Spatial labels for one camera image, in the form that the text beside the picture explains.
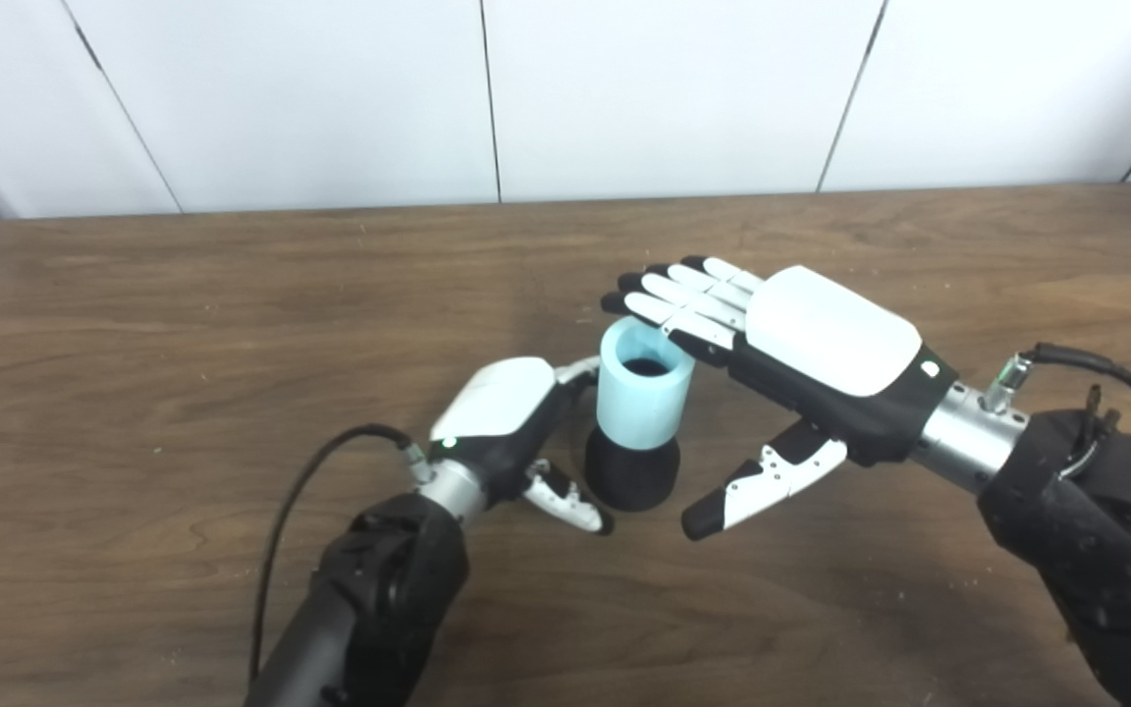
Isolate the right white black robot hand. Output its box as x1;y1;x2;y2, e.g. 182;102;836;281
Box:
601;256;959;541

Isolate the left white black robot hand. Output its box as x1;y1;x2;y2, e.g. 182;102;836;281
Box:
426;355;616;536

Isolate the light-blue cylindrical hose piece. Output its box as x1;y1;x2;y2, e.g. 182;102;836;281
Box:
596;316;696;453

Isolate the black funnel-shaped nozzle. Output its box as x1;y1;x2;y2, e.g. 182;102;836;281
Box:
585;358;681;512

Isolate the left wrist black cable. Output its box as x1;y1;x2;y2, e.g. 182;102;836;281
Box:
246;424;429;688

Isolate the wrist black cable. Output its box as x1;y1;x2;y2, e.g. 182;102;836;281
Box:
246;424;429;688
983;342;1131;467

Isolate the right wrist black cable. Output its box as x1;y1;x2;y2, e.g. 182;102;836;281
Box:
983;342;1131;467

